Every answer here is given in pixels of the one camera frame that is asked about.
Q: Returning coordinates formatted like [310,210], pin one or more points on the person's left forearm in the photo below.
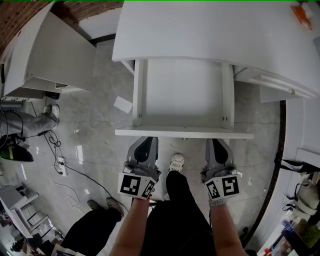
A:
[127,225]

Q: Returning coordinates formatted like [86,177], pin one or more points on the white paper sheet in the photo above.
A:
[123,104]

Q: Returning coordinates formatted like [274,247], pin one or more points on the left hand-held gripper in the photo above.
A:
[128,185]

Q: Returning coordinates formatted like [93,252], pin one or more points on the white wrist band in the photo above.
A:
[217,203]

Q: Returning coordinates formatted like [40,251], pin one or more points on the white cloth bag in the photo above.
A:
[305,197]

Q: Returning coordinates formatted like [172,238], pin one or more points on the clear water bottle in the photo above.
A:
[287,225]

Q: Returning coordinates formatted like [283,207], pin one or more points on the person's black trousers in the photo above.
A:
[175,220]

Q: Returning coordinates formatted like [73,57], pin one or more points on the white power strip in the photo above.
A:
[62,170]

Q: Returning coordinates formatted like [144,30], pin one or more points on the white small shelf unit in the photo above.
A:
[15,197]

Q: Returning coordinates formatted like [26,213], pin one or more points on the orange tissue pack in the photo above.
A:
[300,13]

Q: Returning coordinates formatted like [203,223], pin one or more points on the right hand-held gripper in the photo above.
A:
[230,186]

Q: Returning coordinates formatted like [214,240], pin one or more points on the plain white desk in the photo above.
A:
[60,50]

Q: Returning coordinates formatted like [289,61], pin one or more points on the person's right forearm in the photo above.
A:
[222,225]

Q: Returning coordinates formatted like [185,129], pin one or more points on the person's right white shoe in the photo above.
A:
[176,162]

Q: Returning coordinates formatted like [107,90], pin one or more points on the black router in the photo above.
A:
[52,95]

